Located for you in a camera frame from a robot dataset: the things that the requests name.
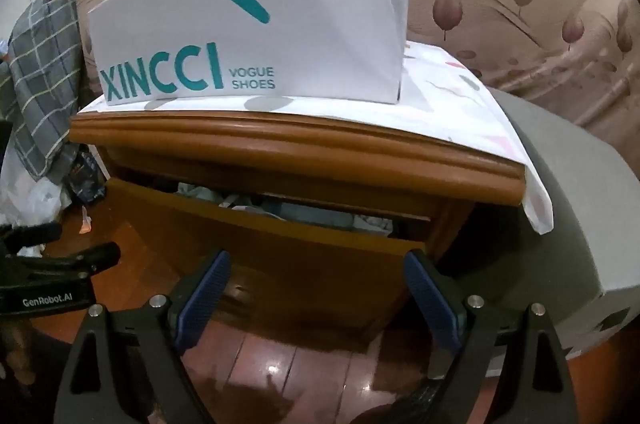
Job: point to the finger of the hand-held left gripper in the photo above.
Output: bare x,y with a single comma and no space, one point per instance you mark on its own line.
35,234
95,256

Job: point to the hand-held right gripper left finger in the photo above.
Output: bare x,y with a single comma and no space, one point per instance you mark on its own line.
205,299

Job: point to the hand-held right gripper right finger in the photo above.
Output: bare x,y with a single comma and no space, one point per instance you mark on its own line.
430,299

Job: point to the pale green cloth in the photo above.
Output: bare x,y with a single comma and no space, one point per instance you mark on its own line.
200,195

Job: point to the grey-blue cloth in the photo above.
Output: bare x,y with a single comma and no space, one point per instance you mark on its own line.
310,211

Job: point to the orange wrapper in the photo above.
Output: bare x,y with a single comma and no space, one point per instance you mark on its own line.
86,221

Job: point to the blue plastic bag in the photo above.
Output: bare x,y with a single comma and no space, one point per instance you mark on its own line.
87,179

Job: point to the plaid grey blanket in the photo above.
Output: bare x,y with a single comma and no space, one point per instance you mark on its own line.
45,79

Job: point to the wooden nightstand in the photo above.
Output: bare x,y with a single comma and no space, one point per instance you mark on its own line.
310,149

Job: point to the white patterned cloth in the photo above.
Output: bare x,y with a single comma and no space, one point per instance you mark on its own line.
450,104

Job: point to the white shoe box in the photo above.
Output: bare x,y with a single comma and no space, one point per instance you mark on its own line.
280,29

